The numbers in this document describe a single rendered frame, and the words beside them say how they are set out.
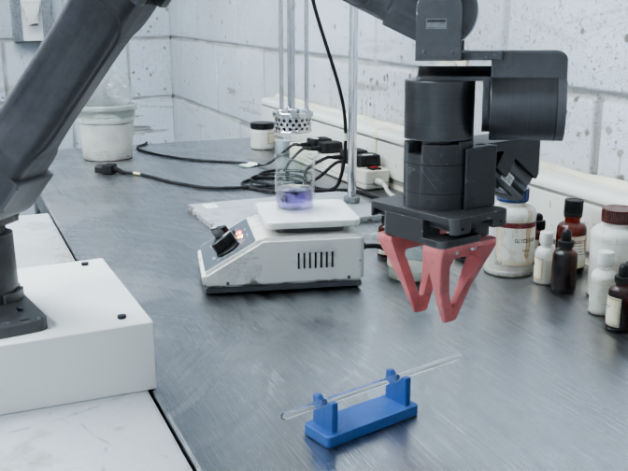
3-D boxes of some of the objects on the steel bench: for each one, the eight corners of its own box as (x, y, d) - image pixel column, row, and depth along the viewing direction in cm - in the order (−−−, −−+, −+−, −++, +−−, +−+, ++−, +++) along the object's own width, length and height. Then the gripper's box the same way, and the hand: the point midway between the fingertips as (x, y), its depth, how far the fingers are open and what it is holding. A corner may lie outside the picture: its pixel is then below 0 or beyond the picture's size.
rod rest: (328, 449, 69) (328, 408, 68) (303, 434, 71) (302, 393, 70) (419, 415, 74) (421, 377, 74) (392, 401, 77) (393, 363, 76)
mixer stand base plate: (220, 236, 132) (220, 230, 132) (186, 209, 150) (186, 204, 149) (393, 219, 143) (393, 212, 143) (343, 195, 161) (343, 190, 161)
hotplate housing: (203, 297, 104) (201, 234, 102) (198, 266, 117) (195, 208, 115) (381, 287, 108) (382, 225, 106) (358, 258, 121) (359, 202, 119)
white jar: (249, 149, 212) (249, 123, 210) (251, 146, 218) (250, 121, 216) (274, 149, 212) (274, 123, 210) (276, 146, 217) (276, 121, 216)
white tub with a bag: (79, 164, 192) (73, 66, 186) (73, 154, 205) (66, 63, 199) (144, 161, 197) (139, 65, 191) (134, 151, 210) (129, 62, 204)
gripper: (366, 135, 73) (365, 308, 77) (454, 149, 65) (449, 341, 69) (424, 129, 77) (421, 293, 81) (514, 140, 69) (506, 322, 73)
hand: (435, 306), depth 75 cm, fingers open, 3 cm apart
